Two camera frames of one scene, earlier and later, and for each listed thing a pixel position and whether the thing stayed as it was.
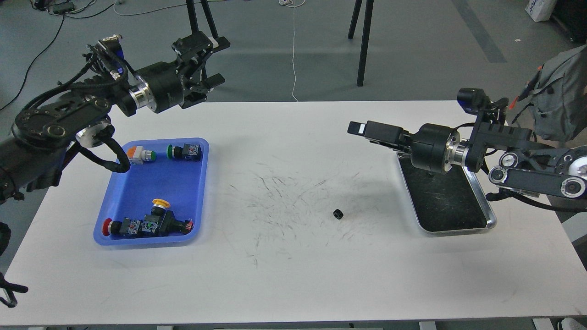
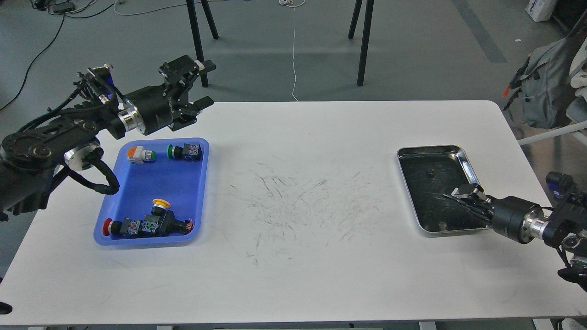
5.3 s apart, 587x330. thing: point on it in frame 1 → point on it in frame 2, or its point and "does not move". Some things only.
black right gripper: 432,148 → 517,219
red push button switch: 127,226 does not move
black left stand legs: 208,14 does not move
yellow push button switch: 162,222 does not move
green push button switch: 189,152 does not move
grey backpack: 559,96 → 542,81
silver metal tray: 445,202 does not move
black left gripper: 163,86 → 151,109
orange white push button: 137,155 does not move
